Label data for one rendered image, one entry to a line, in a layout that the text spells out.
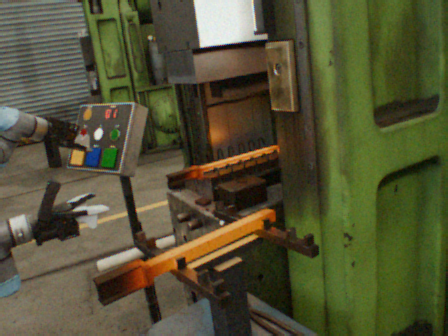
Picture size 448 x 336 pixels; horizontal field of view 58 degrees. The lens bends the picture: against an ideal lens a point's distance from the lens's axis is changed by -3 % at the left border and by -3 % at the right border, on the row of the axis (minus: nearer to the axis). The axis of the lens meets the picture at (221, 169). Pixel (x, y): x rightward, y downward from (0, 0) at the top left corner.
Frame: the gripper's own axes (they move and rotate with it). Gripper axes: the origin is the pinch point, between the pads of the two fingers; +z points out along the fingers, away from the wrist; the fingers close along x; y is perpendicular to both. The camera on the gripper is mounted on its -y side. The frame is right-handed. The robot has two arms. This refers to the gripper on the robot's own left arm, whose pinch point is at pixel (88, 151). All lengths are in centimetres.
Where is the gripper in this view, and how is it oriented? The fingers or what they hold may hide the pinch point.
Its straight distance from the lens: 158.8
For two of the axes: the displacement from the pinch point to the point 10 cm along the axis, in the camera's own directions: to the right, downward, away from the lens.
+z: 5.5, 2.1, 8.1
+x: -8.2, -0.6, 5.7
